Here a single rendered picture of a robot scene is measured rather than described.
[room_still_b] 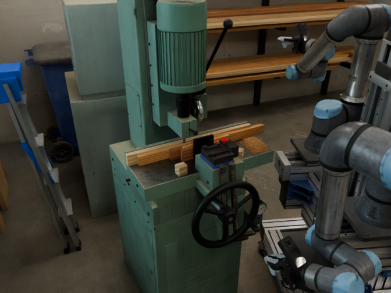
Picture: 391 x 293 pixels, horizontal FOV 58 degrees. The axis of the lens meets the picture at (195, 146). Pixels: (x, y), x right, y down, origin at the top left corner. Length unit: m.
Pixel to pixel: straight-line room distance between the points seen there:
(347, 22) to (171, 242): 1.13
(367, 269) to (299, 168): 0.72
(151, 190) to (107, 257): 1.09
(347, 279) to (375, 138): 0.39
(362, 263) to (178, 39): 0.89
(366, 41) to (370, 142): 0.85
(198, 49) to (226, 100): 2.96
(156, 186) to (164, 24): 0.57
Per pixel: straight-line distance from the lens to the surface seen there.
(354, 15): 1.61
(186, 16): 1.23
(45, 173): 2.09
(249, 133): 1.65
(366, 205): 1.39
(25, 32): 3.57
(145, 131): 1.59
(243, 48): 4.12
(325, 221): 1.12
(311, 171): 1.78
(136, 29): 1.45
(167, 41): 1.27
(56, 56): 2.98
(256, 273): 2.22
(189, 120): 1.39
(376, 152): 0.88
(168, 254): 1.55
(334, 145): 0.93
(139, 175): 1.37
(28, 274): 2.40
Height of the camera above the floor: 1.66
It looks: 29 degrees down
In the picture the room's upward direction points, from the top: straight up
